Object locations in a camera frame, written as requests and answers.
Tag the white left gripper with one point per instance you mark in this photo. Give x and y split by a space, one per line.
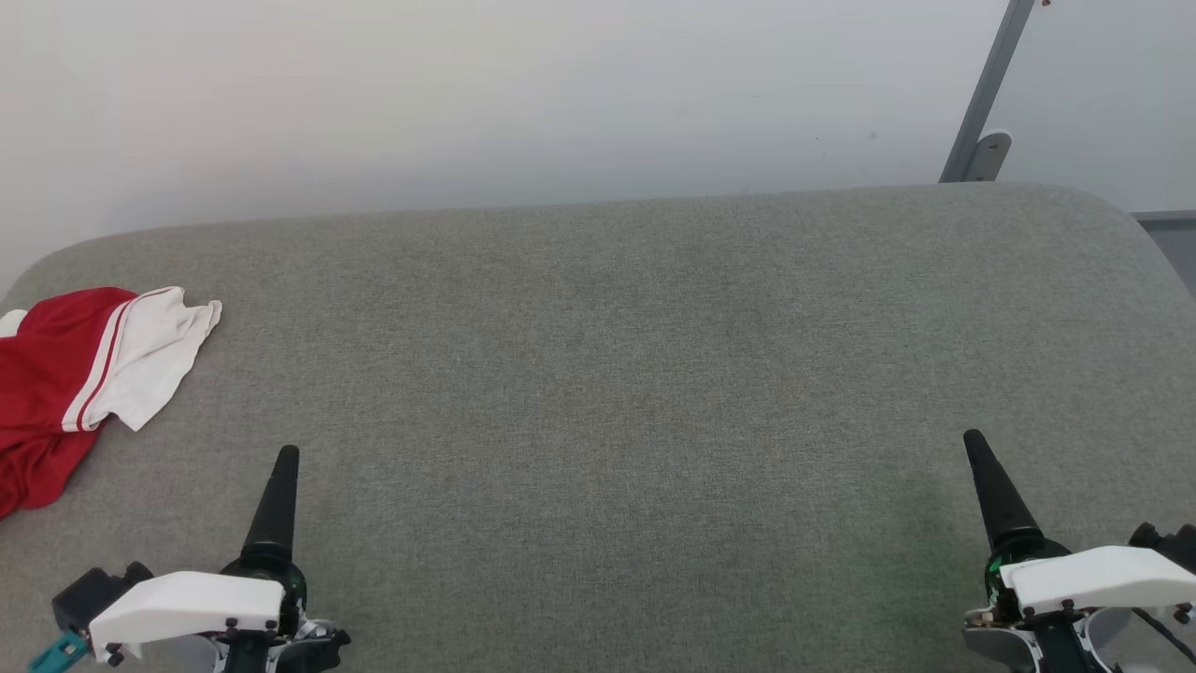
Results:
187 603

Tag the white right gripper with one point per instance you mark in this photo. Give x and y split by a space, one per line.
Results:
1093 579

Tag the red and white garment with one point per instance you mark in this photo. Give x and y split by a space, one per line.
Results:
56 383

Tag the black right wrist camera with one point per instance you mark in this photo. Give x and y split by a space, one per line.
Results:
1168 544

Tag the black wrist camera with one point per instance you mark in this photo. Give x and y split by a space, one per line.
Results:
93 594
1168 544

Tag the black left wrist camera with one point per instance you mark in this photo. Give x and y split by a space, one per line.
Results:
93 594

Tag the teal left camera connector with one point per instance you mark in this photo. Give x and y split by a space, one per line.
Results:
58 654

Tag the grey metal post bracket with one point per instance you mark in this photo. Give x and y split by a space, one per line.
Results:
989 157

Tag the grey metal post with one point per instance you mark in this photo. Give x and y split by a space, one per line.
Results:
990 79

